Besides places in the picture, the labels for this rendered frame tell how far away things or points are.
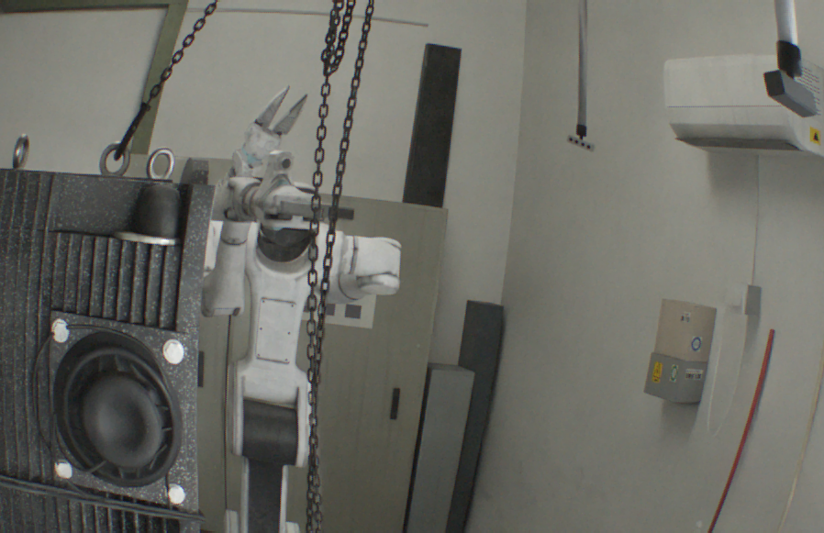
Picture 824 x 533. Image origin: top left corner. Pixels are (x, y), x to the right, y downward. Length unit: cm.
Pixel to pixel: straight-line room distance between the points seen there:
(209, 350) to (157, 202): 315
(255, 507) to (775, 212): 169
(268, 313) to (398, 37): 252
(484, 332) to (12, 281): 368
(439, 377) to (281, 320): 220
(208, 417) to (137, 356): 323
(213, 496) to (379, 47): 209
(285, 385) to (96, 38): 258
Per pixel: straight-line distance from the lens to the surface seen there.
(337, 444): 497
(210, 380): 484
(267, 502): 305
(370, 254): 286
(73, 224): 175
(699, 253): 362
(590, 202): 452
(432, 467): 509
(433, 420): 505
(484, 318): 511
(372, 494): 505
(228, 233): 241
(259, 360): 290
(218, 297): 250
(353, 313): 490
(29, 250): 168
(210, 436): 488
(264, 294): 286
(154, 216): 169
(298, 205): 202
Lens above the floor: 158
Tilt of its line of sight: 2 degrees down
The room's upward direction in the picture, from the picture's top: 8 degrees clockwise
